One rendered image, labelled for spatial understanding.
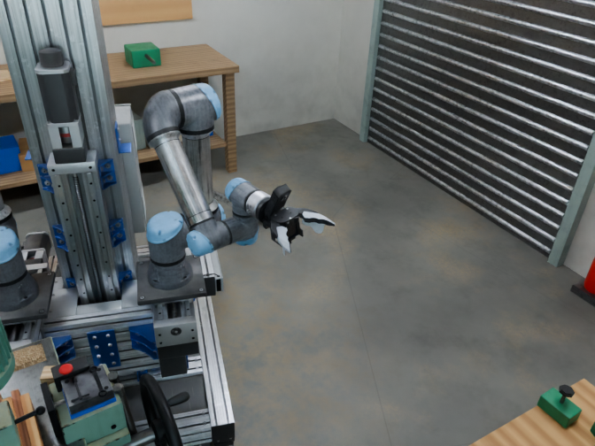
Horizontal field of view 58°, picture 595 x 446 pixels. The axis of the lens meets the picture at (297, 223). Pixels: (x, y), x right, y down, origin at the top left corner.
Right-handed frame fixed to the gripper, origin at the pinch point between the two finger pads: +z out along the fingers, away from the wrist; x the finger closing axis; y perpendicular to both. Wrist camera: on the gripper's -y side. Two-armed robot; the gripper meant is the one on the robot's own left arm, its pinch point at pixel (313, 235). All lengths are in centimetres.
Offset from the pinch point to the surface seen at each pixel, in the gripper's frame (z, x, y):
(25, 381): -31, 71, 24
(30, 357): -37, 67, 23
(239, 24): -292, -178, 52
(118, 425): -6, 58, 27
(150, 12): -304, -109, 28
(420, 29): -170, -254, 51
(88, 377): -14, 59, 16
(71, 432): -7, 67, 21
